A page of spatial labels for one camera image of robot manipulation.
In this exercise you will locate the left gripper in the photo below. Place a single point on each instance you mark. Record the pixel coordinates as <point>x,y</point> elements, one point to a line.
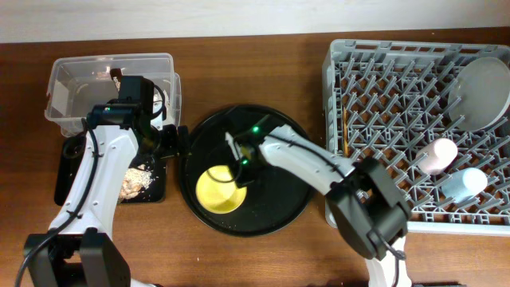
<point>173,147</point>

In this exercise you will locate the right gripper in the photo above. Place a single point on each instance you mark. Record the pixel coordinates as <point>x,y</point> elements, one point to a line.
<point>245,178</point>

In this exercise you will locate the yellow bowl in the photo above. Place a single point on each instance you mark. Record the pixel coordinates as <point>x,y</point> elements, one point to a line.
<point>216,192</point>

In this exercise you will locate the peanut shells and rice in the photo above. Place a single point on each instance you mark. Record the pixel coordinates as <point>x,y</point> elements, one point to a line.
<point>133,183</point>

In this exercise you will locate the brown snack wrapper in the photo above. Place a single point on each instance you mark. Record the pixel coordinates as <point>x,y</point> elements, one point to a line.
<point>116,76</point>

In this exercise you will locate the wooden chopstick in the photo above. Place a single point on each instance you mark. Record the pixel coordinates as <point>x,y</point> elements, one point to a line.
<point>345,132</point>

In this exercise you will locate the pink cup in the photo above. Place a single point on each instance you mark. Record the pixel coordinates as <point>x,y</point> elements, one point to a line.
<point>439,155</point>

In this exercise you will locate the blue cup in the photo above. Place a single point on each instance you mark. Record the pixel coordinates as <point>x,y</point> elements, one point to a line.
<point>465,184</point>

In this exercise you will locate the grey plate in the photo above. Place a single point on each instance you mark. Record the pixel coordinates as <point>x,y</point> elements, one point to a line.
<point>481,94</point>

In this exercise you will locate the white tissue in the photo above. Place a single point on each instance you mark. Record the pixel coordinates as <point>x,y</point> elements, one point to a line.
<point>167,99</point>

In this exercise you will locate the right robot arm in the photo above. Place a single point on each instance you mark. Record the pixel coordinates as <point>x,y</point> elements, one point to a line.
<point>369,210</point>

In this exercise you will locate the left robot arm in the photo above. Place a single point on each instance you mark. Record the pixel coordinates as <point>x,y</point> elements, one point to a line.
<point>77,249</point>

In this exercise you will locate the grey dishwasher rack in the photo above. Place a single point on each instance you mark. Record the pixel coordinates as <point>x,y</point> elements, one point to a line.
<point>396,97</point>

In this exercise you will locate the round black serving tray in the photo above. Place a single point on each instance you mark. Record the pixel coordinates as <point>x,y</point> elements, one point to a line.
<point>274,199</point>

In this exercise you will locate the black rectangular tray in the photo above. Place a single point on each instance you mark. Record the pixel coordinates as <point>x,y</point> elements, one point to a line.
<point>152,182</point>

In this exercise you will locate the clear plastic bin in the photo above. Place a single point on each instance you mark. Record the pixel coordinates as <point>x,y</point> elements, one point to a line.
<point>77,84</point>

